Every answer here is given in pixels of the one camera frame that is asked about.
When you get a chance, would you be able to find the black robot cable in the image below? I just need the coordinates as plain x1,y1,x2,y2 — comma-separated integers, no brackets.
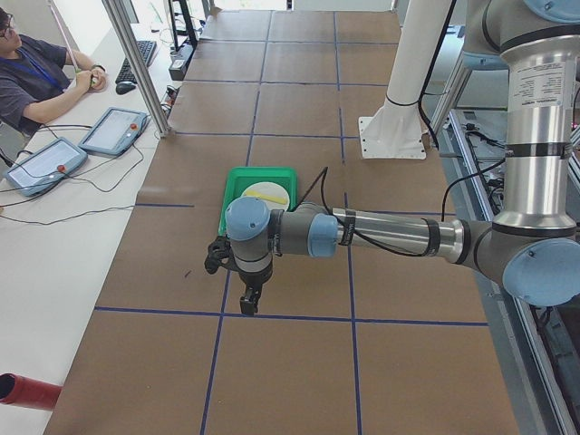
296,166,439,257

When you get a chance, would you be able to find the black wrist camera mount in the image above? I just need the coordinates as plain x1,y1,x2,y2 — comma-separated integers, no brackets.
204,236,237,275

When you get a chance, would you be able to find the near teach pendant tablet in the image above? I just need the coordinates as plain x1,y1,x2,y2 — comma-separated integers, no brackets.
5,138,88,197

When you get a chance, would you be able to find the aluminium side rail frame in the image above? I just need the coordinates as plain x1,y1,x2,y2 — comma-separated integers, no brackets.
440,108,579,434

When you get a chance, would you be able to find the black power strip box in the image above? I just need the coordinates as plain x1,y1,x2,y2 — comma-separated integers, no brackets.
169,43,194,82

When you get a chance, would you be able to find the yellow plastic spoon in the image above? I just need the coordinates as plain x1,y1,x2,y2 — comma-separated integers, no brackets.
245,191,288,205

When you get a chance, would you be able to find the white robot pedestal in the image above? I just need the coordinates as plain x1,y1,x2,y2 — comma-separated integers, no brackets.
359,0,455,160

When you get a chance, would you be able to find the seated person dark shirt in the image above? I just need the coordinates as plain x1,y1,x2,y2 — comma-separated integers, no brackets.
1,11,107,137

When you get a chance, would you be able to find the teach pendant tablet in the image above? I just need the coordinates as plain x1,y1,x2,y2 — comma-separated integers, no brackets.
78,107,149,156
5,138,88,197

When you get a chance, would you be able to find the green plastic tray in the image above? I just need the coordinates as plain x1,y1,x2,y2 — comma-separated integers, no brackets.
218,167,297,236

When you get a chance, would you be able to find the red cylinder tube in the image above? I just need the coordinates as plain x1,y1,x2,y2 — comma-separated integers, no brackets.
1,373,62,411

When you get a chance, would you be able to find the brown paper floor mat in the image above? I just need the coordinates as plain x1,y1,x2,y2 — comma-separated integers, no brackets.
46,11,518,434

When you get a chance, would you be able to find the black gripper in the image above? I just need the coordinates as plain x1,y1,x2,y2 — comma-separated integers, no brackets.
239,270,268,314

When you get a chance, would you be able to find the aluminium frame post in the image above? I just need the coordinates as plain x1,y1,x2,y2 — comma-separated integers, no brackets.
102,0,171,138

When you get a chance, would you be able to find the black keyboard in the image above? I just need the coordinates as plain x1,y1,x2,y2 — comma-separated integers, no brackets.
114,40,159,84

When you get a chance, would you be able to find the white round plate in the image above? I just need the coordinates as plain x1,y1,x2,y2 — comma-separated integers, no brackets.
242,181,290,210

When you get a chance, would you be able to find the black pendant cable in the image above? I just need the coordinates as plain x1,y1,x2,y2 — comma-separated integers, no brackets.
0,124,145,226

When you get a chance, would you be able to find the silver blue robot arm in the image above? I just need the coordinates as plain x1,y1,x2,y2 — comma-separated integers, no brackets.
205,1,579,315

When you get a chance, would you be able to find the far teach pendant tablet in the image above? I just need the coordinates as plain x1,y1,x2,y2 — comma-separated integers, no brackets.
78,107,149,156

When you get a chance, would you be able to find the black computer mouse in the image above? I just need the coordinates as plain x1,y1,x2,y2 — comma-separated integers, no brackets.
115,81,137,95

